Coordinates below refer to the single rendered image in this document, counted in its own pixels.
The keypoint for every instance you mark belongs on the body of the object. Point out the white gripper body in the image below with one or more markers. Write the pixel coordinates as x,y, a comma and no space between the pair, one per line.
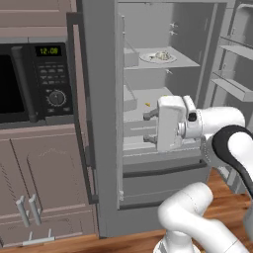
170,125

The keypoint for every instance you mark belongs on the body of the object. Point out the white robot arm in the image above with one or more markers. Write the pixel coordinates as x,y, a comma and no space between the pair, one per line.
224,131

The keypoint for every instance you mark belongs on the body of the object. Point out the grey fridge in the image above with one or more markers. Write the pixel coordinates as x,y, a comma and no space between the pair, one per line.
148,82

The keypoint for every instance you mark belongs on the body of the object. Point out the plain grey fridge door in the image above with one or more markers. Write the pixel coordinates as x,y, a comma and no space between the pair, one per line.
99,99

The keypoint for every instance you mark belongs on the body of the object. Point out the pale fish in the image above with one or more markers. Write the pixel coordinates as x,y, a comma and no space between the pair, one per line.
162,55

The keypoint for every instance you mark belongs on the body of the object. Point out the grey fridge door with bins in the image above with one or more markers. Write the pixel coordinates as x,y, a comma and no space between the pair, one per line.
235,66

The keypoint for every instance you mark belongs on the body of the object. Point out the small yellow food piece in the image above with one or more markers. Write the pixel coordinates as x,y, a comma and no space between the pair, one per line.
148,104

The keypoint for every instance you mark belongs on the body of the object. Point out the grey freezer drawer front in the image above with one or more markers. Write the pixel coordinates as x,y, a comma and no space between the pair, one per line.
158,187

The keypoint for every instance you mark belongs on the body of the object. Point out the white plate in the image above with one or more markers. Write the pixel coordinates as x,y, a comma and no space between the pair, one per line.
148,58

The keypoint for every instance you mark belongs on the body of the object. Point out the brown cupboard door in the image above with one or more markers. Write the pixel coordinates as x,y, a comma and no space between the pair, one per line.
6,184
56,171

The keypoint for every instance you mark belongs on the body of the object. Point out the black microwave oven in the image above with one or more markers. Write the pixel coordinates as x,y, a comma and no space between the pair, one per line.
49,82

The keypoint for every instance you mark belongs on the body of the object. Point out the brown drawer front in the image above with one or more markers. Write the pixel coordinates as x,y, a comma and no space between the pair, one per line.
72,224

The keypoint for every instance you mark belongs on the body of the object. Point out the brown upper cupboard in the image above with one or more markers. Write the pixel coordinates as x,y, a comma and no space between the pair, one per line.
33,16

